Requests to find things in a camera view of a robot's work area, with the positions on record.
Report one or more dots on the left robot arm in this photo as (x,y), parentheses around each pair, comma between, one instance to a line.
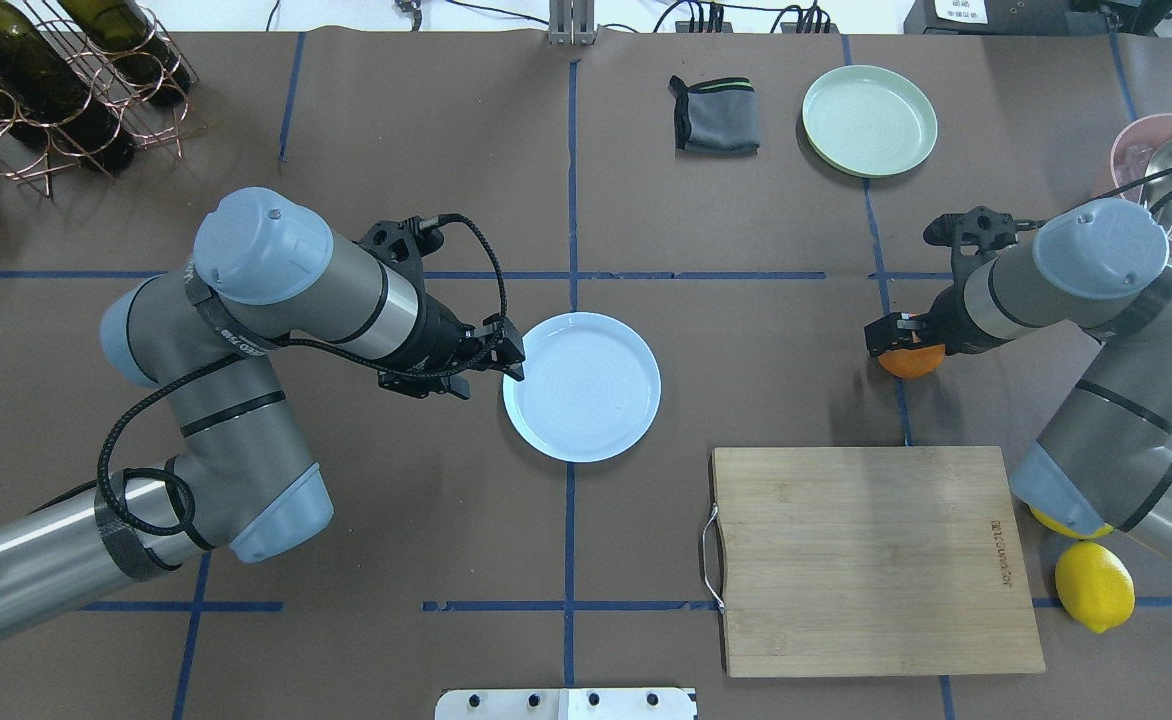
(213,456)

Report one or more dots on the yellow lemon outer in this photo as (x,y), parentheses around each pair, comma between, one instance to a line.
(1094,587)

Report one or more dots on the light green plate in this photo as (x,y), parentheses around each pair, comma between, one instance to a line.
(869,122)

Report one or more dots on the light blue plate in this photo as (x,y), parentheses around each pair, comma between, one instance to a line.
(592,388)

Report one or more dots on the aluminium frame post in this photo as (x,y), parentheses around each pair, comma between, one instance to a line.
(572,23)

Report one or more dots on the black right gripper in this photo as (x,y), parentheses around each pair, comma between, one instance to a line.
(948,331)

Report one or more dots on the bamboo cutting board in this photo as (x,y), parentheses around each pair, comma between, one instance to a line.
(871,561)

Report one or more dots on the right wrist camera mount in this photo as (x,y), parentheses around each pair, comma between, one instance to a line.
(978,234)

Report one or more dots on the pink bowl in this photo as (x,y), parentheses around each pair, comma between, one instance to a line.
(1129,156)

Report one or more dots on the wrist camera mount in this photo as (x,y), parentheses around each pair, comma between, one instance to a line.
(978,234)
(403,245)

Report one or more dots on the copper wire bottle rack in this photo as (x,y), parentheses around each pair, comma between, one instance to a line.
(89,84)

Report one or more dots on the grey folded cloth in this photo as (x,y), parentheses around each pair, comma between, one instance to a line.
(717,117)

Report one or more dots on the orange fruit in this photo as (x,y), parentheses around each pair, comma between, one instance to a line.
(912,363)

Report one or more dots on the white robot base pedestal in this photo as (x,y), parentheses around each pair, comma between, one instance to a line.
(569,703)

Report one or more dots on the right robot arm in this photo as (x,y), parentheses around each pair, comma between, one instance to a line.
(1103,459)

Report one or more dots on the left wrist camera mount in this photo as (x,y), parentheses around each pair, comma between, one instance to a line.
(403,245)

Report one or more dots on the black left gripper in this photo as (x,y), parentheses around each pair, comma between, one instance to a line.
(438,338)

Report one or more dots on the dark green wine bottle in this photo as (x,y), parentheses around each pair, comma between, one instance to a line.
(52,95)

